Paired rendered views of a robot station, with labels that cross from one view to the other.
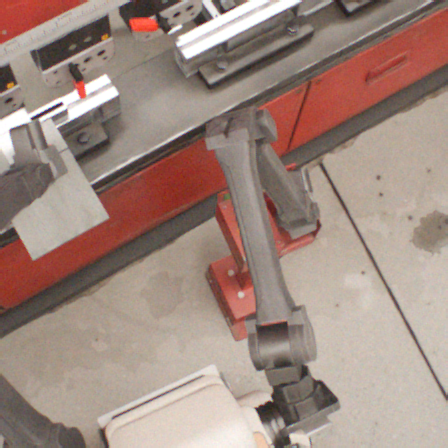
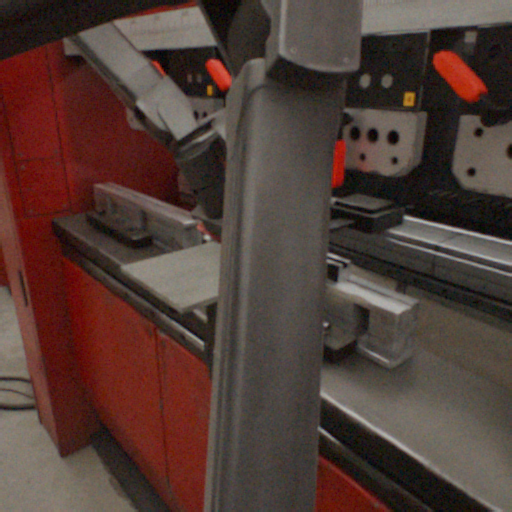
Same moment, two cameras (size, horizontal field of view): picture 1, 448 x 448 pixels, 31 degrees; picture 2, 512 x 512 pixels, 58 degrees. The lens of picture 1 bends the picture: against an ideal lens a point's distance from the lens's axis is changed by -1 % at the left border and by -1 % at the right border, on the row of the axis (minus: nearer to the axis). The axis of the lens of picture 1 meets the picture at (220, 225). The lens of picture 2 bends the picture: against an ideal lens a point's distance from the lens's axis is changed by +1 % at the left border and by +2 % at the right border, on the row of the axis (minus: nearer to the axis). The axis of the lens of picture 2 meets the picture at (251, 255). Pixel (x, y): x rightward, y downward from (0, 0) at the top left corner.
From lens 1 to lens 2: 1.49 m
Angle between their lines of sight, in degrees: 69
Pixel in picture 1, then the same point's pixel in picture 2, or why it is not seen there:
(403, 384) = not seen: outside the picture
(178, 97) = (469, 432)
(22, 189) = (132, 62)
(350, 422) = not seen: outside the picture
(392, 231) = not seen: outside the picture
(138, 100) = (423, 384)
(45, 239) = (148, 270)
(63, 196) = (210, 275)
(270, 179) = (222, 297)
